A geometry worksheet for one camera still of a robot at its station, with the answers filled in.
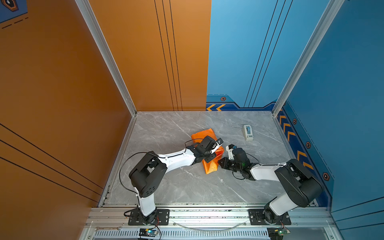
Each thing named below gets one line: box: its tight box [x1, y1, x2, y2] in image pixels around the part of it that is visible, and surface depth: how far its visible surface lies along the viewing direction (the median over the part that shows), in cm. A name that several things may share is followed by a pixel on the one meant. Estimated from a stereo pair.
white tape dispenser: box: [243, 124, 254, 141], surface depth 105 cm
